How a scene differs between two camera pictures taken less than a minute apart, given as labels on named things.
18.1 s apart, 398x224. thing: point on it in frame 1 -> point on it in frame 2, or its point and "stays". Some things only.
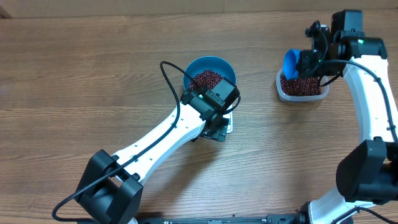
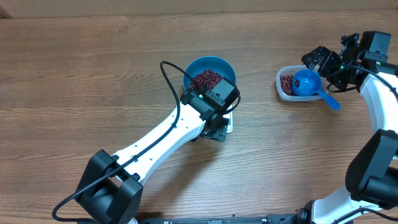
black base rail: [261, 219] stays
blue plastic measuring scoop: [291, 58] -> [310, 84]
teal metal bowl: [209, 63] stays
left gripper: [217, 130] stays
